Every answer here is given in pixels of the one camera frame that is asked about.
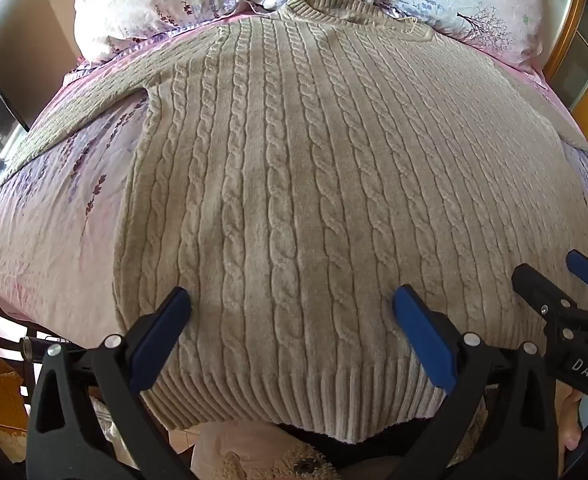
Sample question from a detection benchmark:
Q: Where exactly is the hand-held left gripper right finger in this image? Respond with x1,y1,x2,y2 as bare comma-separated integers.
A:
392,284,560,480

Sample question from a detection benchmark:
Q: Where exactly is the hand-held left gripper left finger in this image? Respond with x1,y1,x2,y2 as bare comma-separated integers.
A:
25,286,195,480

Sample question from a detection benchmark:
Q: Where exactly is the beige cable knit sweater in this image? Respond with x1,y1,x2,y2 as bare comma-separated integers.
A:
11,0,588,446

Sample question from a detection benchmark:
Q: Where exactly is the person's right hand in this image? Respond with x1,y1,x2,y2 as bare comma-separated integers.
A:
556,387,587,463

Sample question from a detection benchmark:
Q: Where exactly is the black garment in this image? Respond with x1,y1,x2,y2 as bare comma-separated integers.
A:
279,410,427,480

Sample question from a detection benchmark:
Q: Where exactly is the dark wooden chair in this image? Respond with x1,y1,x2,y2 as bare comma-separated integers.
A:
0,285,42,401

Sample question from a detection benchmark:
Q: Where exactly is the wooden glass-panel cabinet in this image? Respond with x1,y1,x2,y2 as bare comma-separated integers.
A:
544,0,588,151

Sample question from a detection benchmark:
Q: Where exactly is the pink floral bed sheet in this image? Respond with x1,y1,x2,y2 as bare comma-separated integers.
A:
0,25,588,331

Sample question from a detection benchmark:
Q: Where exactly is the fuzzy beige garment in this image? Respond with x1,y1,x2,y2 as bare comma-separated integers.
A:
189,420,345,480

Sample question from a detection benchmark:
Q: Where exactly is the pink floral pillow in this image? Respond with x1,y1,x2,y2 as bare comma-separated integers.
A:
71,0,395,68

